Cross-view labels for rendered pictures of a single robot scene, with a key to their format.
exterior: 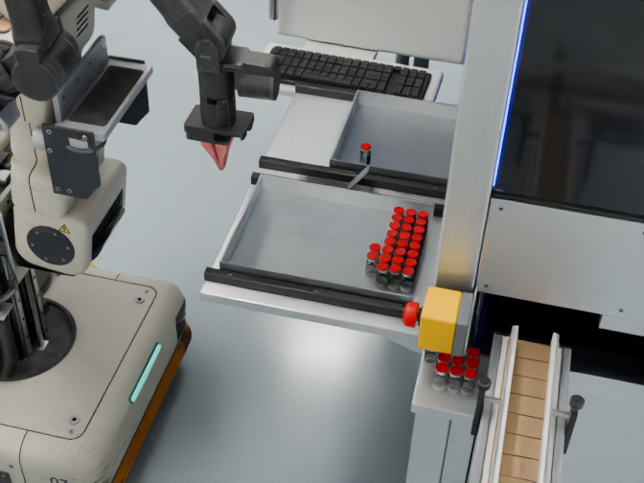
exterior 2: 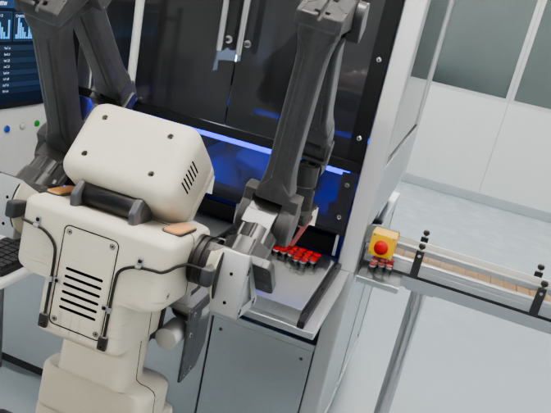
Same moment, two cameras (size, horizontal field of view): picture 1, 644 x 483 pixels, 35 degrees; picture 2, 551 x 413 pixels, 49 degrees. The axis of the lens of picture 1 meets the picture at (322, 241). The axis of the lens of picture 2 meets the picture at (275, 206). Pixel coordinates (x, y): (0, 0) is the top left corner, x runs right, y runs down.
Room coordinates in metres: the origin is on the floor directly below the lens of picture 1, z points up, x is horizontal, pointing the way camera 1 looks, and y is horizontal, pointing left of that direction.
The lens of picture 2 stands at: (1.35, 1.49, 1.63)
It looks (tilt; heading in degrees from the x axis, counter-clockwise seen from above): 20 degrees down; 273
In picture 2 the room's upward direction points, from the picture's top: 12 degrees clockwise
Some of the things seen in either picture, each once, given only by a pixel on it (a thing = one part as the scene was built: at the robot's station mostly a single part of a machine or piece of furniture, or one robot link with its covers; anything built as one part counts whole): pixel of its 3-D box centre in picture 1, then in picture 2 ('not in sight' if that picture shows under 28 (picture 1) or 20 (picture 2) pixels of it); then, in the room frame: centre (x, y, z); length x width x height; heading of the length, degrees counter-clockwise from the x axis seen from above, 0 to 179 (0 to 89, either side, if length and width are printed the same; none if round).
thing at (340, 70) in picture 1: (343, 74); (34, 241); (2.08, -0.04, 0.82); 0.40 x 0.14 x 0.02; 76
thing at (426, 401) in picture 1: (460, 385); (380, 276); (1.07, -0.23, 0.87); 0.14 x 0.13 x 0.02; 78
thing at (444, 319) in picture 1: (444, 320); (384, 242); (1.10, -0.19, 0.99); 0.08 x 0.07 x 0.07; 78
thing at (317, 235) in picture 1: (331, 239); (273, 274); (1.39, -0.02, 0.90); 0.34 x 0.26 x 0.04; 78
